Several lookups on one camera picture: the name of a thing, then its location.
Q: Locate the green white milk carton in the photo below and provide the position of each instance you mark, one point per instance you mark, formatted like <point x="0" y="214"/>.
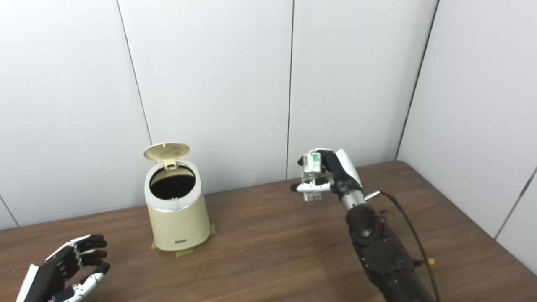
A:
<point x="312" y="165"/>

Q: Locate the round cream bin lid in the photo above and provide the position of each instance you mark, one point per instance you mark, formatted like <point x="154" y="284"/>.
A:
<point x="165" y="151"/>

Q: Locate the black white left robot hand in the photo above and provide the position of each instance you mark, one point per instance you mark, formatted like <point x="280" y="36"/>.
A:
<point x="46" y="277"/>

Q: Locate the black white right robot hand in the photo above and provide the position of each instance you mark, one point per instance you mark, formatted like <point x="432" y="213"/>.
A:
<point x="344" y="172"/>

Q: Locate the cream-colored plastic bin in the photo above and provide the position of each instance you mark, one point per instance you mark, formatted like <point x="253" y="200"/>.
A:
<point x="180" y="224"/>

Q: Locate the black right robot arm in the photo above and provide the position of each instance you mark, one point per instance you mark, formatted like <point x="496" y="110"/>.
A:
<point x="384" y="251"/>

